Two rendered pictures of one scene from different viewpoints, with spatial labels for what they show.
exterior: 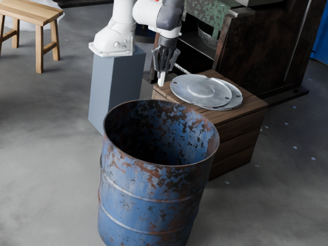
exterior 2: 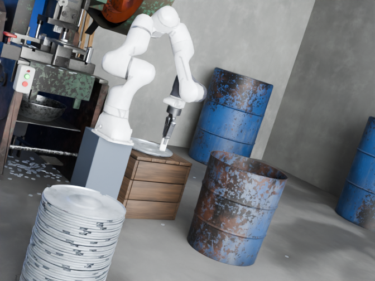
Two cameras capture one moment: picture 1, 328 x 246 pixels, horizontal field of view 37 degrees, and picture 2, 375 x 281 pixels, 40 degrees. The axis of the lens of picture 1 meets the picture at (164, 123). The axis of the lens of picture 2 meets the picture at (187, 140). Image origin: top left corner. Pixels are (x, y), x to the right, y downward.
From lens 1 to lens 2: 3.14 m
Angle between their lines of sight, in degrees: 80
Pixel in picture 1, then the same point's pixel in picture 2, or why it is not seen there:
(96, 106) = not seen: hidden behind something
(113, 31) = (126, 120)
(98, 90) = (100, 185)
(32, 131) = not seen: hidden behind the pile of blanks
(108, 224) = (252, 246)
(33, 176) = (173, 274)
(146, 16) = (200, 95)
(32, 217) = not seen: outside the picture
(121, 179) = (274, 201)
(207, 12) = (67, 86)
